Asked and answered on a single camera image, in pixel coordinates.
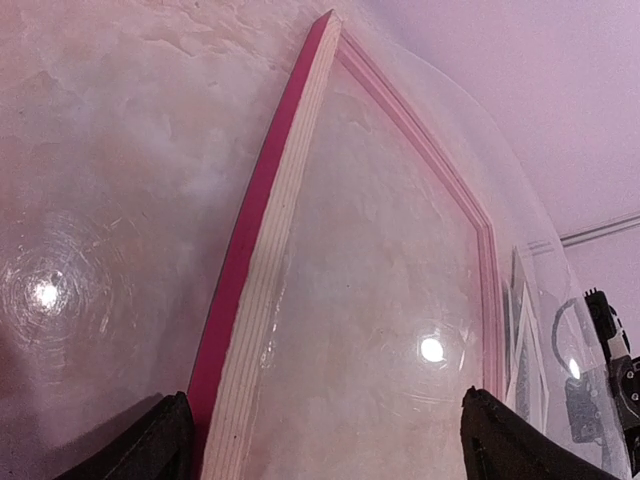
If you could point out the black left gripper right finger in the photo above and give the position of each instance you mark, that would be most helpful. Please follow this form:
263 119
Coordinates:
498 444

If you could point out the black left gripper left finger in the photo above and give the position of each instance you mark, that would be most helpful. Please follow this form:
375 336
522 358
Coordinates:
159 445

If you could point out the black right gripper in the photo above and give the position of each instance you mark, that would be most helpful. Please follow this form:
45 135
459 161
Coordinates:
585 419

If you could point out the landscape photo print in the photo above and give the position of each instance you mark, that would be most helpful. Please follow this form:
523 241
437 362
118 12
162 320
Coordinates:
527 391

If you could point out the pink wooden picture frame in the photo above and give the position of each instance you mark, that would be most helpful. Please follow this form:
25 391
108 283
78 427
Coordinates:
225 372

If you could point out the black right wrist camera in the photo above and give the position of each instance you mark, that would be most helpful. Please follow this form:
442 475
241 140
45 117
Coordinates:
609 329

